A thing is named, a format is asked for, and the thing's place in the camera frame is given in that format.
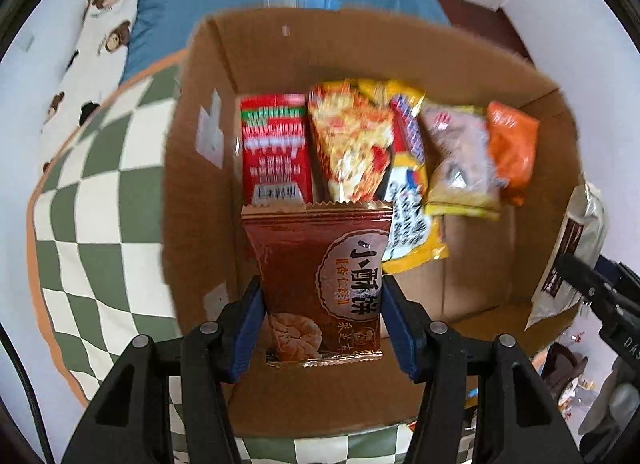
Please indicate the orange snack packet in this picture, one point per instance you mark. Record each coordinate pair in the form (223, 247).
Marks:
(512, 145)

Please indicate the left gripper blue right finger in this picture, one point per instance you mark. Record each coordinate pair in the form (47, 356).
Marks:
(517, 419)

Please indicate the clear yellow pastry packet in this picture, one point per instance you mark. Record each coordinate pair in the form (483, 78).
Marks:
(464, 183)

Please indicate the green white checkered mat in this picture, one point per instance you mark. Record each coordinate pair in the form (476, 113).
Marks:
(96, 240)

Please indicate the wall outlet left wall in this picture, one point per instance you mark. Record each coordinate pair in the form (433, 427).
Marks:
(25, 42)

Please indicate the white bear print pillow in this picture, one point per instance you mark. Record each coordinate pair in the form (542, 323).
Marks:
(92, 73)

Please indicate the yellow instant noodle packet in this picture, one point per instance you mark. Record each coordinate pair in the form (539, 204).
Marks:
(370, 148)

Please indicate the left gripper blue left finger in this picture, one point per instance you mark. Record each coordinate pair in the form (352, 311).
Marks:
(127, 420)

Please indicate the red green spicy strip packet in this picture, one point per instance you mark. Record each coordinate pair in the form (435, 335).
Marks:
(275, 153)

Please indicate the white snack packet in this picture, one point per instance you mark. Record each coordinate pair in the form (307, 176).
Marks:
(582, 235)

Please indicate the brown crisp cake packet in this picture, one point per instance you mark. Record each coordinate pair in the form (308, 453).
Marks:
(320, 269)

